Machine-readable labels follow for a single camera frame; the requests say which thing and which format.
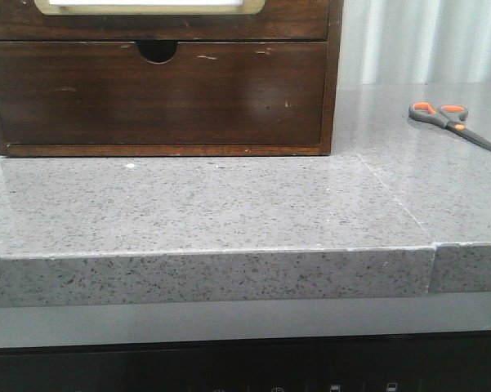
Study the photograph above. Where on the orange grey scissors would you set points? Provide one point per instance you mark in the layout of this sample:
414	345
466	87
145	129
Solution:
449	117

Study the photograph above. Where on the dark wooden drawer cabinet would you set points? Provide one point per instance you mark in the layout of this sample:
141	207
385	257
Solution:
159	51

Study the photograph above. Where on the white curtain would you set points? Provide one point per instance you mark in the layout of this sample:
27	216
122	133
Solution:
402	42

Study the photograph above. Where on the black appliance control panel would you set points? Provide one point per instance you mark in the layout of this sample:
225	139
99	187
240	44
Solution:
456	361

